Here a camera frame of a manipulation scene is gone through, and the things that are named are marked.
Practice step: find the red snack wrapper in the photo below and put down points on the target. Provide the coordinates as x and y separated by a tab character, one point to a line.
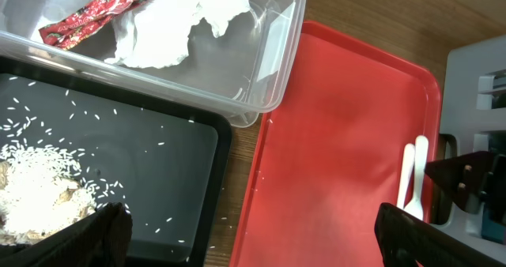
85	22

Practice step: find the food scraps and rice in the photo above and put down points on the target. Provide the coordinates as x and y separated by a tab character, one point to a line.
54	171

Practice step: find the grey dishwasher rack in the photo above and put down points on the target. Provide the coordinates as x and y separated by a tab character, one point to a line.
473	117

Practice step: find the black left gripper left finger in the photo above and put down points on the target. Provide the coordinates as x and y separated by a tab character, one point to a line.
101	239

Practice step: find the white tissue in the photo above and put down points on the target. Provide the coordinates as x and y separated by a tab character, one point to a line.
156	34

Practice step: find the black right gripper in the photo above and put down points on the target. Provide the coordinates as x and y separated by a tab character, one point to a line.
473	180

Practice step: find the red plastic tray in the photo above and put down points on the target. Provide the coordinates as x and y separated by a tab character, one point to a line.
330	154

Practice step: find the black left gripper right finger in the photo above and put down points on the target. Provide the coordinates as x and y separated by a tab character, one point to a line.
404	240

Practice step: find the white plastic spoon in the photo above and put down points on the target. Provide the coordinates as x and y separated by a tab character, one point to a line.
414	207

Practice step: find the clear plastic waste bin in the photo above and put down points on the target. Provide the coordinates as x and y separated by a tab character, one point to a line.
240	75

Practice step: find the black food waste tray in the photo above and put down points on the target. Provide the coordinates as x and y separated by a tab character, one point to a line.
164	161

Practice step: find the white plastic fork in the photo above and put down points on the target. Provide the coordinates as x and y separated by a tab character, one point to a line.
406	172

